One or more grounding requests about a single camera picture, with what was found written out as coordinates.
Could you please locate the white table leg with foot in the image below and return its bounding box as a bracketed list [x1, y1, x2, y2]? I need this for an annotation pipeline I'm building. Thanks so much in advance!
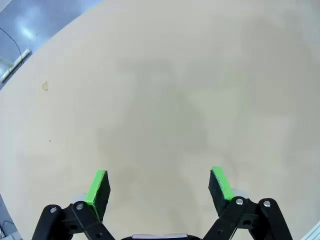
[0, 49, 33, 84]

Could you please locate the black floor cable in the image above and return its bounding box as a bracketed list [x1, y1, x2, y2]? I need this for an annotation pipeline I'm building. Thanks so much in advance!
[0, 26, 25, 61]

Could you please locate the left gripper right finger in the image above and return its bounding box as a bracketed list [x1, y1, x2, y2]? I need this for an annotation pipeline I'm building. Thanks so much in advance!
[203, 166, 293, 240]

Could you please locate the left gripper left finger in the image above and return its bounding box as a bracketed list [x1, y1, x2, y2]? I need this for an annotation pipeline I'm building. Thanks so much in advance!
[31, 169, 117, 240]

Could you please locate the aluminium profile robot base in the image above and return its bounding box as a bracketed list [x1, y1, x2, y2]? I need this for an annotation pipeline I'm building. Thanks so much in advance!
[298, 221, 320, 240]

